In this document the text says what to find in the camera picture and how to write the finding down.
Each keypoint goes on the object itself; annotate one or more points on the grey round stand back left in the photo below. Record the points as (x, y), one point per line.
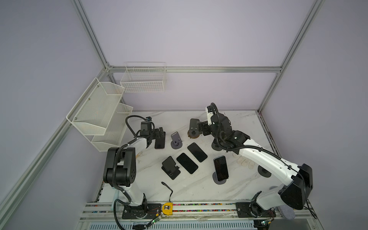
(176, 142)

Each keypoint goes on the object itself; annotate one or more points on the black phone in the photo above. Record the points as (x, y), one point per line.
(221, 168)
(160, 143)
(187, 163)
(197, 152)

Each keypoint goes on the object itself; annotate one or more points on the black folding phone stand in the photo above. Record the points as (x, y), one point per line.
(170, 168)

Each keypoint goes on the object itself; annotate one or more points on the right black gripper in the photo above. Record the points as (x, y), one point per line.
(204, 128)

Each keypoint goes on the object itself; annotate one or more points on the grey stand centre right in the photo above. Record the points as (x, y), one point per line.
(216, 147)

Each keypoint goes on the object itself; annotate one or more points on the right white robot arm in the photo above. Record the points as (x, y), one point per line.
(296, 180)

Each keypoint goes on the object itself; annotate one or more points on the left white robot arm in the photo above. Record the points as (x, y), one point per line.
(120, 172)

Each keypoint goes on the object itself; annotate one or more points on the grey oval pad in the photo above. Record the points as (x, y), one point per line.
(285, 210)

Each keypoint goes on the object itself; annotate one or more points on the white wire basket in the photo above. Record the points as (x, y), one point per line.
(144, 77)

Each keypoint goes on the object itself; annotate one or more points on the white mesh two-tier shelf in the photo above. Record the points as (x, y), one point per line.
(99, 115)

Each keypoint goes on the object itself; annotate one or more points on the brown round phone stand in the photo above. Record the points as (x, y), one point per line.
(193, 131)

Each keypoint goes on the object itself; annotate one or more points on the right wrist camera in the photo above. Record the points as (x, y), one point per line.
(210, 113)

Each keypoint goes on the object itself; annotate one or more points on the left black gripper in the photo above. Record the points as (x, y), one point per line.
(157, 135)

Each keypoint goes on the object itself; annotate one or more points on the grey stand front centre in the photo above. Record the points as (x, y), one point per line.
(216, 181)

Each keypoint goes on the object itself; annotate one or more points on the yellow tape measure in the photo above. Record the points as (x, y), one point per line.
(167, 208)

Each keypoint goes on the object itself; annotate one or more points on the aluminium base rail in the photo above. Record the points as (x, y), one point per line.
(201, 211)

